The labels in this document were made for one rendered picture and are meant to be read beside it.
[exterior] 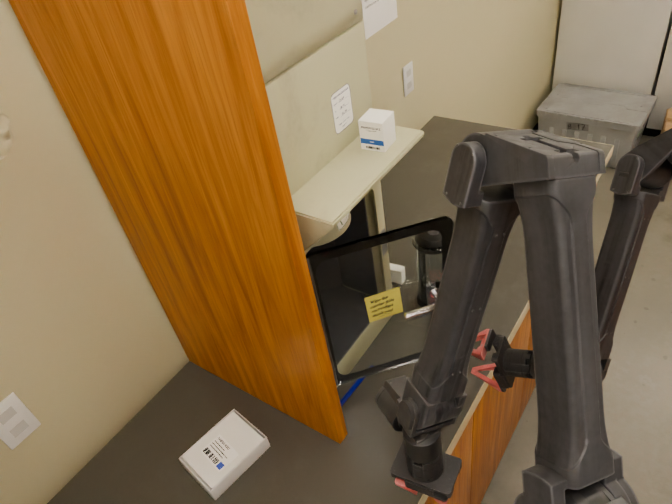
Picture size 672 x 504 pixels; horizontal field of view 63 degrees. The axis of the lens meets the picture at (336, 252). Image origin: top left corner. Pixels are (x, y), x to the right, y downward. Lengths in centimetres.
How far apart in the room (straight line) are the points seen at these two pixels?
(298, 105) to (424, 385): 49
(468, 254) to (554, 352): 15
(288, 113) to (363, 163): 18
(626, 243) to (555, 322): 52
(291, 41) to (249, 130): 21
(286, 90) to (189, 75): 19
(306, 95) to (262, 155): 22
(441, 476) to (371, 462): 33
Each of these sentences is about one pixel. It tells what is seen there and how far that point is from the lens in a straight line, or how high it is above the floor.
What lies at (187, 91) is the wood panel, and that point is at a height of 175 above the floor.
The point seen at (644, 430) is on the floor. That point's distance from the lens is 251.
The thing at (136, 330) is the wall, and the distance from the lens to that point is 142.
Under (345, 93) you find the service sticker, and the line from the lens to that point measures 105.
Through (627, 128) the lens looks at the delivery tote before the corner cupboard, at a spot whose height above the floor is 30.
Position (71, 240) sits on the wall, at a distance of 123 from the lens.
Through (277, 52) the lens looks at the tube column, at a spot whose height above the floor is 175.
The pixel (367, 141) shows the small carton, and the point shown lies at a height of 153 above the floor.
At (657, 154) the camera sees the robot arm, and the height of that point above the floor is 150.
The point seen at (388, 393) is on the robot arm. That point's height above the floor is 129.
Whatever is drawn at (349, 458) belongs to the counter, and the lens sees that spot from 126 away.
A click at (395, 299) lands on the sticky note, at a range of 115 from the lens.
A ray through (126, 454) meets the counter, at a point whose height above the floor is 94.
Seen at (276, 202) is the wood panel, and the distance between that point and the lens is 80.
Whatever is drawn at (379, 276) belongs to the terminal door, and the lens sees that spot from 109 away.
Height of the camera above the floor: 204
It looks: 40 degrees down
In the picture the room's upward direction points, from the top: 11 degrees counter-clockwise
